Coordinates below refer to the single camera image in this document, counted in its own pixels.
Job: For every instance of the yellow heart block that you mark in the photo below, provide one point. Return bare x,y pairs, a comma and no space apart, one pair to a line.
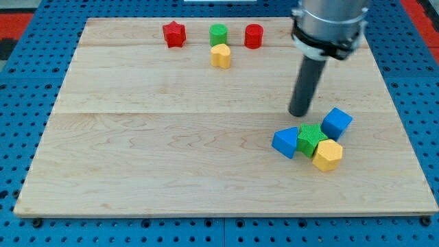
221,56

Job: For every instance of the wooden board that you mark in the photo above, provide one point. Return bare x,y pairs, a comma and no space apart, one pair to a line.
142,130

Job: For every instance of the blue triangle block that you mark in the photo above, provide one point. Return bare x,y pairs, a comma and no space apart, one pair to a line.
285,141

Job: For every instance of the green star block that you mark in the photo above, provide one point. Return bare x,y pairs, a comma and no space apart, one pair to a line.
309,137

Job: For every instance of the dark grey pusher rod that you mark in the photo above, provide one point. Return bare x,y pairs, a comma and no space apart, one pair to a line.
305,86

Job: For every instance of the green cylinder block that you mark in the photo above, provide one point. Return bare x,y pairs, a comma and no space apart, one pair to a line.
218,34

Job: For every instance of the blue cube block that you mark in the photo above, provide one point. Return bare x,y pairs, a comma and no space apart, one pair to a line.
335,123

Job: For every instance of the yellow hexagon block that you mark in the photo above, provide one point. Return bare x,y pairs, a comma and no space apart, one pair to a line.
327,155

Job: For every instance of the red star block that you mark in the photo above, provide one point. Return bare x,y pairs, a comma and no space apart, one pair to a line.
174,34

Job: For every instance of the red cylinder block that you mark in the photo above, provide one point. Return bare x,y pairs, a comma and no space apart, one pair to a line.
253,36

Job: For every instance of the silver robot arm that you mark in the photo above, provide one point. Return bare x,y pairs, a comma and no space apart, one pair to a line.
329,28

